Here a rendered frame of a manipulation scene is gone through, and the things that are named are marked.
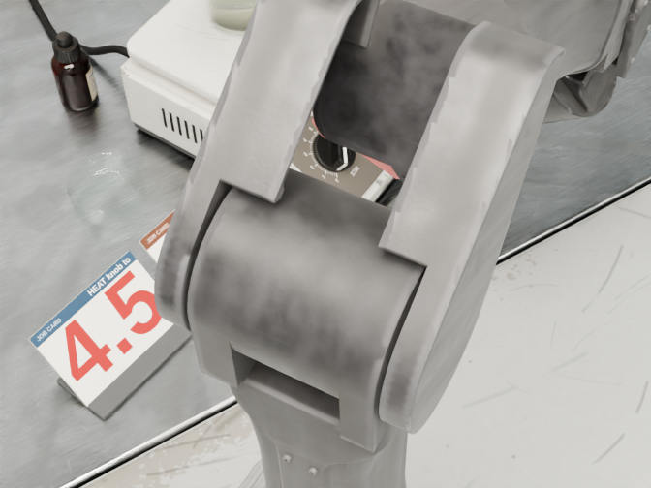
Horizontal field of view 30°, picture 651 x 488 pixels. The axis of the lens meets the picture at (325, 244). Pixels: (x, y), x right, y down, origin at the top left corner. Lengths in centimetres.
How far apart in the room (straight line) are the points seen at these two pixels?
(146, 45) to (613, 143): 36
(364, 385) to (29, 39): 71
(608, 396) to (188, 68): 36
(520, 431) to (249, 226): 46
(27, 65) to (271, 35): 65
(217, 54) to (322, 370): 53
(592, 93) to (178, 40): 36
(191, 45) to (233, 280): 52
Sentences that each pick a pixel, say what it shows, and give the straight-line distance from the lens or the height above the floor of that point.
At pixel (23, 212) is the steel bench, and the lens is 92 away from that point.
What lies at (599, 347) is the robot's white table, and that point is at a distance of 84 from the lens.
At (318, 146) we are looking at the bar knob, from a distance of 85.
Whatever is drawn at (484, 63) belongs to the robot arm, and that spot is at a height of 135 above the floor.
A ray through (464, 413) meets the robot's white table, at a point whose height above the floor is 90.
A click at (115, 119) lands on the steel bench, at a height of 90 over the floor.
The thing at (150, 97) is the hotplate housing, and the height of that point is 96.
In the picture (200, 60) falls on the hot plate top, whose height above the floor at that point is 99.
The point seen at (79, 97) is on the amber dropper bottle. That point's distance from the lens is 96.
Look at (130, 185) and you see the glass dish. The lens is 91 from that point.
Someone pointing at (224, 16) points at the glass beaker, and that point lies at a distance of 87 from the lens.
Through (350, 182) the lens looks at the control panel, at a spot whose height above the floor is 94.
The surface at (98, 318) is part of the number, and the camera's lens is 82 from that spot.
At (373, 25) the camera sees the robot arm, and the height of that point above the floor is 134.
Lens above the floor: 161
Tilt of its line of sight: 55 degrees down
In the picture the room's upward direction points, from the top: 1 degrees counter-clockwise
